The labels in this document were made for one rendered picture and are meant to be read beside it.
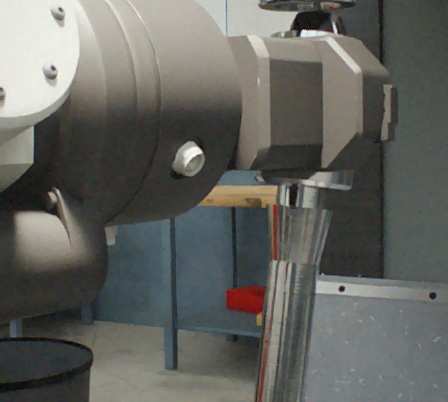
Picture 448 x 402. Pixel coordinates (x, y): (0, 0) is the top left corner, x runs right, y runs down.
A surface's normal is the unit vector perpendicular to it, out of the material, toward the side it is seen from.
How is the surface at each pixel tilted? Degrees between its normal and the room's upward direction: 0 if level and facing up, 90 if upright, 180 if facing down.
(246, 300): 90
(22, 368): 86
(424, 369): 64
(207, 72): 79
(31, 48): 69
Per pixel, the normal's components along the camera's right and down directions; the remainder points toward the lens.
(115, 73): 0.77, -0.15
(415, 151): -0.48, 0.05
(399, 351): -0.44, -0.38
